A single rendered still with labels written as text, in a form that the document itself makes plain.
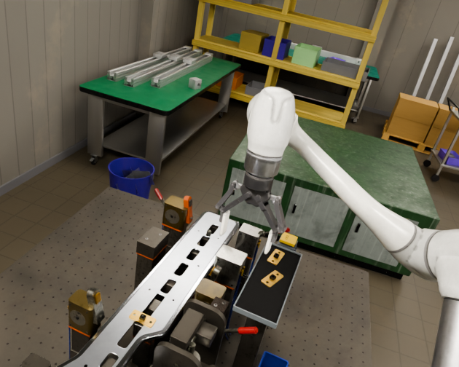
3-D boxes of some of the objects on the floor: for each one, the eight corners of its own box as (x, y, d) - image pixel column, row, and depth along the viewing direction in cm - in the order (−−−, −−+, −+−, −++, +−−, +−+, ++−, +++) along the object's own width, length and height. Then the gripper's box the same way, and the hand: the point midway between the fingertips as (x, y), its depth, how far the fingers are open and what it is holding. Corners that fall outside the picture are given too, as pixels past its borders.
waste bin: (162, 210, 355) (167, 163, 332) (140, 232, 323) (145, 182, 299) (122, 196, 363) (124, 148, 340) (97, 215, 331) (97, 165, 308)
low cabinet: (389, 196, 463) (412, 145, 431) (406, 285, 327) (441, 221, 295) (252, 157, 487) (264, 106, 455) (214, 224, 351) (228, 159, 319)
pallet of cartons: (465, 165, 603) (488, 121, 568) (380, 142, 626) (398, 98, 591) (454, 145, 678) (474, 106, 643) (379, 125, 700) (395, 86, 665)
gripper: (310, 183, 100) (291, 253, 109) (223, 154, 108) (210, 221, 117) (302, 192, 94) (282, 266, 102) (210, 161, 102) (198, 231, 110)
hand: (245, 239), depth 109 cm, fingers open, 13 cm apart
